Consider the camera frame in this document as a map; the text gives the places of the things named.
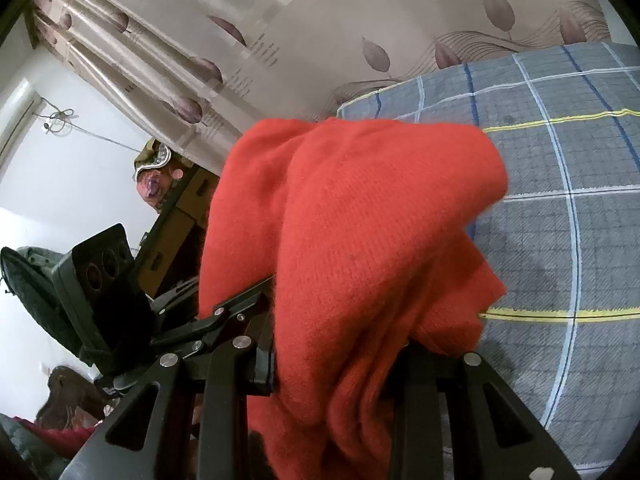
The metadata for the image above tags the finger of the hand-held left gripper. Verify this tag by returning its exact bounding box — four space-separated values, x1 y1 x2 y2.
149 300 275 358
149 275 277 335

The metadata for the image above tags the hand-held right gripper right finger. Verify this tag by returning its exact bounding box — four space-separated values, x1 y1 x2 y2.
390 341 581 480

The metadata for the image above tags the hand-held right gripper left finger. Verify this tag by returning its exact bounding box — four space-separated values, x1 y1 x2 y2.
65 332 279 480

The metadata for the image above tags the red knitted sweater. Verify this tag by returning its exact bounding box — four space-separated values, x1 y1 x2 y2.
197 116 511 480

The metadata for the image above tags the brown cardboard box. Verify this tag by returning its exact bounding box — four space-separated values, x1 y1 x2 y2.
134 164 222 302

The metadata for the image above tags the brown fuzzy cloth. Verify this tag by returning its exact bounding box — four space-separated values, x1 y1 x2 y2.
37 365 109 432

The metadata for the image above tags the colourful patterned bag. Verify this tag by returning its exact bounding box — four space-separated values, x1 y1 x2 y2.
132 138 188 212

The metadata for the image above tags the dark red cloth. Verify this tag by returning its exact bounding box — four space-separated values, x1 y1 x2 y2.
14 416 95 462

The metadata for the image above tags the person's dark green jacket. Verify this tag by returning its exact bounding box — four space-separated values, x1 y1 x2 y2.
0 412 68 480

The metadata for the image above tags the grey plaid bed sheet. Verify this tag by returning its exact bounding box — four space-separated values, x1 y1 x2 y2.
334 40 640 471

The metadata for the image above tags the beige leaf print curtain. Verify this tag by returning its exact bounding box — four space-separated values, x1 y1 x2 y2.
31 0 615 176

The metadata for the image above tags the thin wall cable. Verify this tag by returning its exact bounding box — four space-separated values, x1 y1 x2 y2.
42 97 152 154

